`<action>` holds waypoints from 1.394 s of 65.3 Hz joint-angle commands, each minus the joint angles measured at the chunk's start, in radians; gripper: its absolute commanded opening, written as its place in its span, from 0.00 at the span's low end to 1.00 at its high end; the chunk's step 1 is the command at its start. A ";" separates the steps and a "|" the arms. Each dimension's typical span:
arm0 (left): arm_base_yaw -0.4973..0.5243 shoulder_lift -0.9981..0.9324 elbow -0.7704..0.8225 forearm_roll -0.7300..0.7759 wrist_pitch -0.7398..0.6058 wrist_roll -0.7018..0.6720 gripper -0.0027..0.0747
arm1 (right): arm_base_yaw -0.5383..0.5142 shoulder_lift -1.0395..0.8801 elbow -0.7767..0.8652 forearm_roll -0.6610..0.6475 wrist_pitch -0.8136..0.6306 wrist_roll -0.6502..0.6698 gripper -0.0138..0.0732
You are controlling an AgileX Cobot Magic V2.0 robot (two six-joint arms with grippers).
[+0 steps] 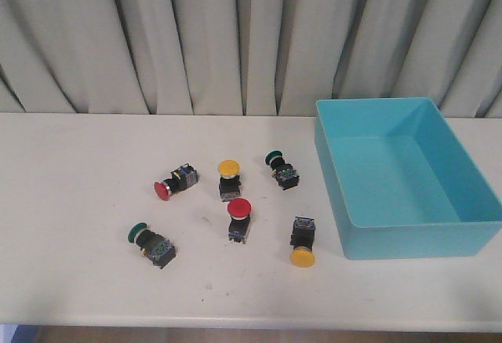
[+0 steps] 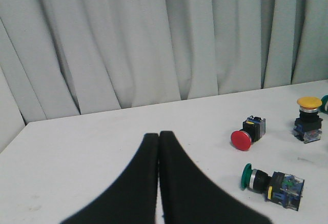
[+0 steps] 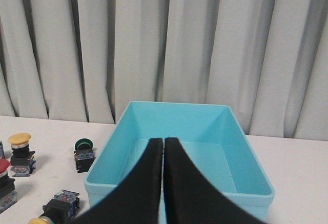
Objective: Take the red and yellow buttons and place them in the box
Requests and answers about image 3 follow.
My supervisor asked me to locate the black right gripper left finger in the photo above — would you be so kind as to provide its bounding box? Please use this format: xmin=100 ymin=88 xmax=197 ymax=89
xmin=70 ymin=138 xmax=163 ymax=223

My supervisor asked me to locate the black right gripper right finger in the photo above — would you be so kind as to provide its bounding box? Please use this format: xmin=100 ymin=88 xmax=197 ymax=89
xmin=165 ymin=137 xmax=262 ymax=223

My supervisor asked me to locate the yellow push button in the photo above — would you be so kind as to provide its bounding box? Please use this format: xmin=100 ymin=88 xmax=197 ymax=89
xmin=28 ymin=190 xmax=79 ymax=224
xmin=8 ymin=132 xmax=36 ymax=177

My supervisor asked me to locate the red push button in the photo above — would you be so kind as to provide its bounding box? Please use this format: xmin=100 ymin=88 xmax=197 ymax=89
xmin=0 ymin=158 xmax=17 ymax=213

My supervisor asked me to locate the light blue plastic box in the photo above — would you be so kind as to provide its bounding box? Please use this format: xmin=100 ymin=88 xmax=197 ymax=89
xmin=85 ymin=101 xmax=275 ymax=220

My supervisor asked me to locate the green push button near box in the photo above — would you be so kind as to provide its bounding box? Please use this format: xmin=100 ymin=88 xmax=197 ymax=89
xmin=73 ymin=138 xmax=95 ymax=173

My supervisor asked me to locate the grey pleated curtain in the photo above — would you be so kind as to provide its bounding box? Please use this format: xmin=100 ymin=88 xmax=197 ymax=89
xmin=1 ymin=0 xmax=327 ymax=140

